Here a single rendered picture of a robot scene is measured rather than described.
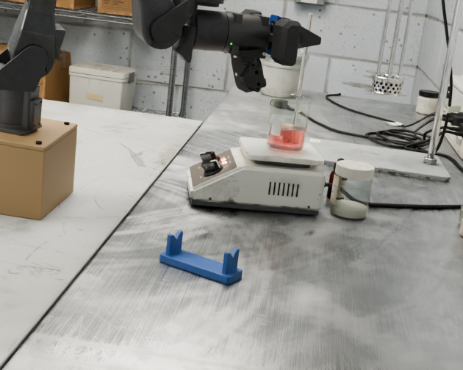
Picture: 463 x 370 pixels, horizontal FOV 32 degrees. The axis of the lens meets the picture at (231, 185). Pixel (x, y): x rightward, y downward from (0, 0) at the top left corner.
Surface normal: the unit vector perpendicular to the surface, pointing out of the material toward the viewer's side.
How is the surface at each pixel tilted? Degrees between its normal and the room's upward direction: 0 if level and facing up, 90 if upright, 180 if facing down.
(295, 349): 0
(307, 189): 90
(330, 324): 0
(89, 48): 90
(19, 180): 90
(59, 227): 0
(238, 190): 90
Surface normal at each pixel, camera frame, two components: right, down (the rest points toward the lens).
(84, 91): -0.20, 0.28
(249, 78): 0.37, 0.29
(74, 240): 0.11, -0.96
